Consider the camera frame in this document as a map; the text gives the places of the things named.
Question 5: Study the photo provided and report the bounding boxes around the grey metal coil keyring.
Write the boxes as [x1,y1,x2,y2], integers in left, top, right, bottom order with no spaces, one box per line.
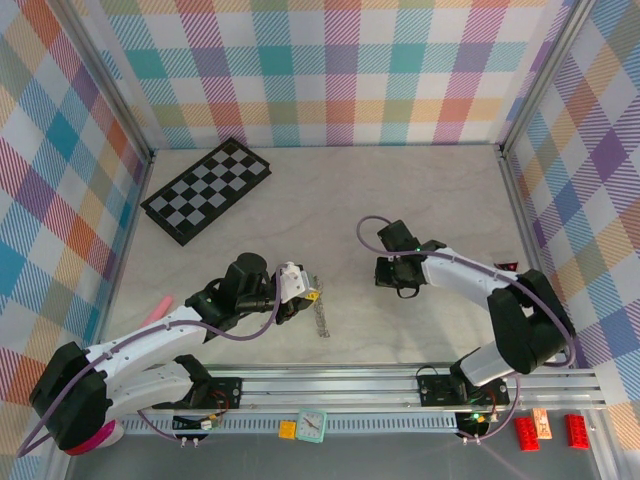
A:
[312,279,334,341]

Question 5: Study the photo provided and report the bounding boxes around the pink marker pen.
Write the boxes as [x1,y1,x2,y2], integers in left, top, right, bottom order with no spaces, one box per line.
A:
[139,294,174,331]

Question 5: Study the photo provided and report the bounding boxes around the black grey chessboard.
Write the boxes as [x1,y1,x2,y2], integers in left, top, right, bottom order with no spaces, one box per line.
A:
[140,136,274,247]

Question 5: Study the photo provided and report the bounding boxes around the teal alarm clock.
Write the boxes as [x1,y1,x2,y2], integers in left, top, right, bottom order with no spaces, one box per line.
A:
[294,407,329,445]

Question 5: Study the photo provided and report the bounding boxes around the red toy brick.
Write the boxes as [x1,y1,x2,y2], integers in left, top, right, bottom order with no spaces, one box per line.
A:
[564,413,592,450]
[514,416,542,452]

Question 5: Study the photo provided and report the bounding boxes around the orange wooden block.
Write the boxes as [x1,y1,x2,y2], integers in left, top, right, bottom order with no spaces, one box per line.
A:
[531,407,552,441]

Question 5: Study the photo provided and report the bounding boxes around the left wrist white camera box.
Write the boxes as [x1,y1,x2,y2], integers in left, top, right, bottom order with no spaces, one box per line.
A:
[277,260,317,304]

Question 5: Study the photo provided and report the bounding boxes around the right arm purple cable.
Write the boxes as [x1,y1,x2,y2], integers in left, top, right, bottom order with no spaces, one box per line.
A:
[355,215,578,444]

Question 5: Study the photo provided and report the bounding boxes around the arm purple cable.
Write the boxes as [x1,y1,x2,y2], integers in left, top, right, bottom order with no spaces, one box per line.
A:
[14,262,289,459]
[355,215,578,444]

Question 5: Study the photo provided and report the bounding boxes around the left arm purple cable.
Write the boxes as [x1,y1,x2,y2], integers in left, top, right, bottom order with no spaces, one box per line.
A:
[14,262,289,459]

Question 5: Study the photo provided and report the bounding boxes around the aluminium mounting rail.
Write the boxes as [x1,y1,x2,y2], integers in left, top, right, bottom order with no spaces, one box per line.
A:
[53,364,610,417]

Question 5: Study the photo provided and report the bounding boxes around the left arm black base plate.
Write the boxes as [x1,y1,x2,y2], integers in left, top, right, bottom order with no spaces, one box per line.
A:
[152,377,244,410]

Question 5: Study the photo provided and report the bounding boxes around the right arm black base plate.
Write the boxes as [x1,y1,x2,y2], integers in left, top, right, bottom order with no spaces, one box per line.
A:
[416,372,511,407]

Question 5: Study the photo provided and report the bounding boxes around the aluminium table side rail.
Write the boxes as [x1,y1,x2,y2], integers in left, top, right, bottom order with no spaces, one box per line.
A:
[497,144,575,370]
[84,149,156,376]

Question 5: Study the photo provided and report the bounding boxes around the slotted grey cable duct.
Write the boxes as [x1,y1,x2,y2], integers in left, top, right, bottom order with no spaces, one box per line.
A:
[119,413,461,434]

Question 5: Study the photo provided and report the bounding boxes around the black power connector bracket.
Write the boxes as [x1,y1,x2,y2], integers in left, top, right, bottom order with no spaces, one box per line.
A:
[171,412,224,435]
[454,409,492,440]

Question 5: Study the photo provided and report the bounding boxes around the aluminium upright frame post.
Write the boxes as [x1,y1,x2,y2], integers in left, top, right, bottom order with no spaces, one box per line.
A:
[57,0,154,164]
[499,0,590,151]

